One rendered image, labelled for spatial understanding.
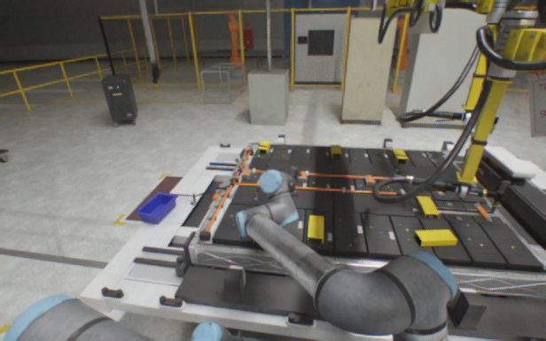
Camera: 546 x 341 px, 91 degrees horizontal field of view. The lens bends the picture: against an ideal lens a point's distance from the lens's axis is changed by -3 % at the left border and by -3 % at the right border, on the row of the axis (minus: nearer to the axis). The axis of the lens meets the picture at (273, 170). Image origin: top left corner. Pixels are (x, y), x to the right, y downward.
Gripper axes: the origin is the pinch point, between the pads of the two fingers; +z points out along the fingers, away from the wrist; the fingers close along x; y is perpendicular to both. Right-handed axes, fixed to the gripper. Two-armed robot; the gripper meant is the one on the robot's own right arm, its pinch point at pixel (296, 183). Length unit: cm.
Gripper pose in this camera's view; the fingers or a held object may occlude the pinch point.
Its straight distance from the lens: 137.3
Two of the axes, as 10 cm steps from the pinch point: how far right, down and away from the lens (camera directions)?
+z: 3.9, 0.7, 9.2
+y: 9.0, 1.9, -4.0
